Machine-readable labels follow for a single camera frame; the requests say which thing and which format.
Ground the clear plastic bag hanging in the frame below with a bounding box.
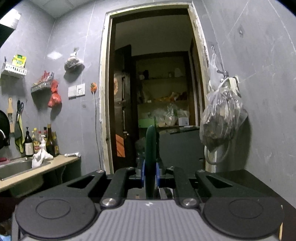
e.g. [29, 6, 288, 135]
[200, 46, 248, 165]

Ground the dark glass bottle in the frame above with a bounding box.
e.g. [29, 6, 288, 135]
[46, 124, 56, 157]

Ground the wooden brush hanging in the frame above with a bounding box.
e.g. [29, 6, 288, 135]
[7, 97, 15, 133]

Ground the white wall rack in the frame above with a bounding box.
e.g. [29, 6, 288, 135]
[1, 58, 27, 77]

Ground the green hanging cloth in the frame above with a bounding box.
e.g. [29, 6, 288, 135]
[15, 100, 25, 154]

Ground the white wall switch plate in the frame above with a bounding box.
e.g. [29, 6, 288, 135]
[68, 83, 85, 98]

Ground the grey bag on wall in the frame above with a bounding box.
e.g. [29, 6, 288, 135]
[64, 47, 83, 72]

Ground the metal wire wall rack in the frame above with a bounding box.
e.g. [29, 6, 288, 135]
[31, 71, 54, 93]

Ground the dark sauce bottle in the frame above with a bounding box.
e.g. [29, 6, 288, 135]
[24, 127, 34, 157]

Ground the white cloth on counter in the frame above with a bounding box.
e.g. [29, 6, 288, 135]
[32, 135, 54, 168]

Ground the steel kitchen sink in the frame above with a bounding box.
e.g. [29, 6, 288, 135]
[0, 157, 50, 181]

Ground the red plastic bag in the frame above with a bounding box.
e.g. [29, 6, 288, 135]
[48, 80, 62, 108]

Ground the dark grey cabinet box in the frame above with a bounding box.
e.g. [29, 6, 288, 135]
[159, 126, 205, 175]

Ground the wooden storage shelf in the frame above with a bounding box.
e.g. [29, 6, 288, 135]
[134, 51, 198, 128]

